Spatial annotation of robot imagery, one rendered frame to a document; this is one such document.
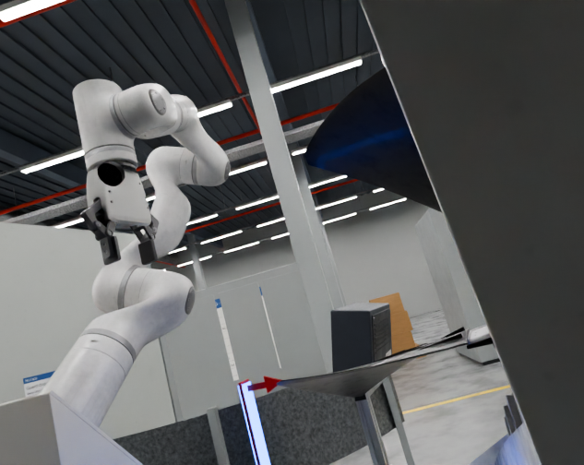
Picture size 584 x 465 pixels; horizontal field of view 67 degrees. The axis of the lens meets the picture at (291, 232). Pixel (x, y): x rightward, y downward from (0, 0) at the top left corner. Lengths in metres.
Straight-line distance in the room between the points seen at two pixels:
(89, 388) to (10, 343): 1.31
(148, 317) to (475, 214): 0.87
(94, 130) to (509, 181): 0.72
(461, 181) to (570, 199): 0.04
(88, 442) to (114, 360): 0.19
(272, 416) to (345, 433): 0.40
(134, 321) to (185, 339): 5.94
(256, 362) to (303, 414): 4.36
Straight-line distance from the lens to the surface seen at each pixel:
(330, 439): 2.40
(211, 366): 6.82
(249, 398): 0.68
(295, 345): 6.52
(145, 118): 0.81
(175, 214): 1.14
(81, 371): 0.91
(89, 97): 0.86
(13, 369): 2.17
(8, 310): 2.21
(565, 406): 0.29
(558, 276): 0.22
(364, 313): 1.18
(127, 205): 0.79
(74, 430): 0.79
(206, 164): 1.20
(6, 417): 0.86
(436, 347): 0.53
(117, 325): 0.97
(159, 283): 1.03
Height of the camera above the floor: 1.26
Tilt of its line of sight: 11 degrees up
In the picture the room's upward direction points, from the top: 16 degrees counter-clockwise
